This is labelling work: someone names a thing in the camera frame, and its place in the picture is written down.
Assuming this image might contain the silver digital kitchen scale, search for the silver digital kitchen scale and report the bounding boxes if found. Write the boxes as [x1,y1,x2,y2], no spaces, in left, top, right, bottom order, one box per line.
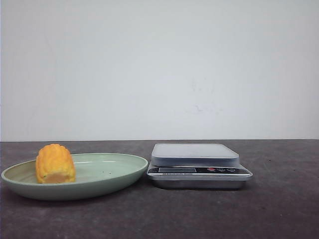
[147,143,253,189]

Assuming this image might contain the yellow corn cob piece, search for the yellow corn cob piece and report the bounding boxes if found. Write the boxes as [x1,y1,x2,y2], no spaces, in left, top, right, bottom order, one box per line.
[35,144,76,184]

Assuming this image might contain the pale green plate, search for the pale green plate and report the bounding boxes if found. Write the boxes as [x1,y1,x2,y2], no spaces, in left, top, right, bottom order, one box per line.
[1,153,149,201]

